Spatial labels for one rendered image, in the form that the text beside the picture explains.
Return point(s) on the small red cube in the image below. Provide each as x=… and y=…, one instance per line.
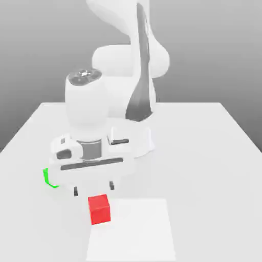
x=99, y=210

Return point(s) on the small green cube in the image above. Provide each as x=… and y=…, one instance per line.
x=46, y=177

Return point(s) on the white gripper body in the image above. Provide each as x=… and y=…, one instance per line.
x=92, y=174

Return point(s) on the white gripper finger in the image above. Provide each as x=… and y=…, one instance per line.
x=111, y=185
x=75, y=190

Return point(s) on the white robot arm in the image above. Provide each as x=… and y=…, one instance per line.
x=86, y=102

